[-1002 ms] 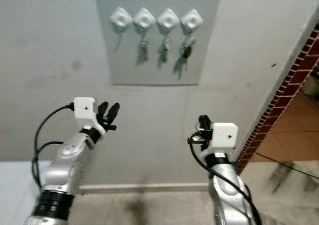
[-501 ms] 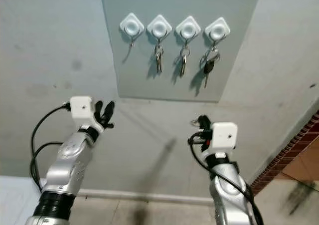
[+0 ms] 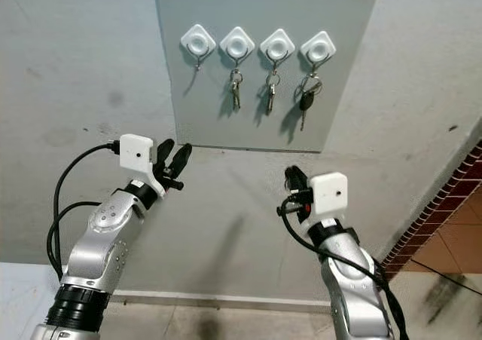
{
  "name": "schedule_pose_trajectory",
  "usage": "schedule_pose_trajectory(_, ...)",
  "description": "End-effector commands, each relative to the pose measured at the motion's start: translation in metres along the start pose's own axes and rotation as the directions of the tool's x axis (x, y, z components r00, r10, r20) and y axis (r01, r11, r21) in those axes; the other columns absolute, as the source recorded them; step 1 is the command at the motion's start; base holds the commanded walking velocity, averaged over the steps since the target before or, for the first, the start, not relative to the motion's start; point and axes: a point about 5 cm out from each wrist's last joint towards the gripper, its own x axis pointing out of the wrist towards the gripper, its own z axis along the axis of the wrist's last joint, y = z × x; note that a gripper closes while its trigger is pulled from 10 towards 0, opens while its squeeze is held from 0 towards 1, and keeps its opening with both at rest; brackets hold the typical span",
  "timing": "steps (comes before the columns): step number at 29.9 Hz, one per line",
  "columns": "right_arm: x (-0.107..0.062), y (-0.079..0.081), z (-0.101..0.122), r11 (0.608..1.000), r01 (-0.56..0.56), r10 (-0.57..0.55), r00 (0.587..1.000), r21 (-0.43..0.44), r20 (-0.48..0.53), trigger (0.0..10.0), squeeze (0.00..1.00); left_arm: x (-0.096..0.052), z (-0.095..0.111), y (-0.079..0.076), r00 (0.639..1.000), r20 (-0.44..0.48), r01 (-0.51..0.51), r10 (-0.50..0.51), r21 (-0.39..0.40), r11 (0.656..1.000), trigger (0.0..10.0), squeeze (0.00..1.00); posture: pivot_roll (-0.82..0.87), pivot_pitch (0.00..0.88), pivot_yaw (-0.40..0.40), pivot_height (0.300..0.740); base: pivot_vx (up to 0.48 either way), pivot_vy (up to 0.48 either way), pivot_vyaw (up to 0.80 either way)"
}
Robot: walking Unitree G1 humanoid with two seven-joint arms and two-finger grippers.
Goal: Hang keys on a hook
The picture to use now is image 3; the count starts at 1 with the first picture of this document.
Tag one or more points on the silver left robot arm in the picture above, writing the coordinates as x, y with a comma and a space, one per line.
102, 242

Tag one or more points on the white diamond wall hook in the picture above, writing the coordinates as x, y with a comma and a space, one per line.
318, 48
238, 44
198, 41
277, 46

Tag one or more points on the grey wall board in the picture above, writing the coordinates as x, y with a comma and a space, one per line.
196, 110

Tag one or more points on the silver key bunch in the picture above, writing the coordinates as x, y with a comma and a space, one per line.
272, 95
236, 91

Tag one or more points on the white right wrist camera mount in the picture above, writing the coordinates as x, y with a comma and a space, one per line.
327, 193

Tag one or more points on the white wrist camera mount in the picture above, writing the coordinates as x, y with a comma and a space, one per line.
137, 155
327, 193

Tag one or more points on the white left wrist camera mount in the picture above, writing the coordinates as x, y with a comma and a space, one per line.
137, 155

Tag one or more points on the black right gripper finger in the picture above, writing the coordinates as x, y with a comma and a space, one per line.
307, 182
295, 180

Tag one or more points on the white baseboard strip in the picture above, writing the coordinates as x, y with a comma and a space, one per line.
218, 301

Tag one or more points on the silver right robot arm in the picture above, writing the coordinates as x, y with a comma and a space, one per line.
350, 287

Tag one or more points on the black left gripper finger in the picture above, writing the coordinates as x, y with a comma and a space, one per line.
182, 157
162, 151

